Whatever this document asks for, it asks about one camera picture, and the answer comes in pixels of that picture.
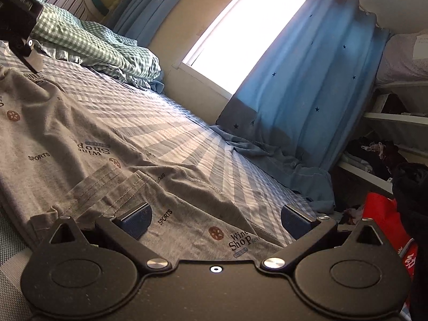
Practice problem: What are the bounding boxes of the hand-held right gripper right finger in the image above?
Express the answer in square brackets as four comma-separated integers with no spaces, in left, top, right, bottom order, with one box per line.
[261,204,384,271]

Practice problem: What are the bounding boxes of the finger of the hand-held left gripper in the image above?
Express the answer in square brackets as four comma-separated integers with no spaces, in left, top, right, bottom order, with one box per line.
[13,38,43,75]

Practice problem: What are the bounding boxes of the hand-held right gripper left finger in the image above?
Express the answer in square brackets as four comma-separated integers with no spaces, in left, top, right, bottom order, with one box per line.
[49,202,169,272]

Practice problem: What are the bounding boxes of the grey printed pants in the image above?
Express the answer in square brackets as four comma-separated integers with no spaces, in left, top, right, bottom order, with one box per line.
[0,66,285,262]

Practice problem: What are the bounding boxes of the green checked quilt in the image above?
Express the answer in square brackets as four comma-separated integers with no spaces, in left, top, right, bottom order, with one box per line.
[20,0,162,88]

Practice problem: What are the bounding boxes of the red bag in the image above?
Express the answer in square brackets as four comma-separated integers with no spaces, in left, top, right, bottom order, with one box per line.
[362,192,418,275]

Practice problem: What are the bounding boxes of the blue plaid bed sheet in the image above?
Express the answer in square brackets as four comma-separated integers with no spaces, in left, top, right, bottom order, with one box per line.
[0,40,322,251]

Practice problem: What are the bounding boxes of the pile of dark clothes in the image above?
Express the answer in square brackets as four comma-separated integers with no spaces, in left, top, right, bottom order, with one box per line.
[344,136,406,178]

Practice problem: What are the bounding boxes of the black garment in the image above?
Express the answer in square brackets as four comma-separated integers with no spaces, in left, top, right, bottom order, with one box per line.
[392,163,428,321]

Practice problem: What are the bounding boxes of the narrow blue star curtain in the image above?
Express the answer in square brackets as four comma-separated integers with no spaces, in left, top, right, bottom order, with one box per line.
[107,0,202,45]

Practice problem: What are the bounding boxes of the grey mesh fabric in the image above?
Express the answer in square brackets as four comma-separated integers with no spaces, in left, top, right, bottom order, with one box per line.
[0,204,36,321]

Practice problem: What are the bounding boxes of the wide blue star curtain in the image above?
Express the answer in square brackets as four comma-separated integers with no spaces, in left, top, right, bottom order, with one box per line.
[216,0,392,174]

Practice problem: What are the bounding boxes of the white shelf unit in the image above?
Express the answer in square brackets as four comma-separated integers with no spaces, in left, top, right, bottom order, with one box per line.
[337,80,428,195]

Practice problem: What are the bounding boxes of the bright window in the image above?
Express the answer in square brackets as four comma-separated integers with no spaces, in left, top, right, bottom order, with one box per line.
[181,0,317,100]

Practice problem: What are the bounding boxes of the pale pink bedding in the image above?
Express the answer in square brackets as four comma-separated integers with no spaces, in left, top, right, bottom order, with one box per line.
[374,29,428,86]

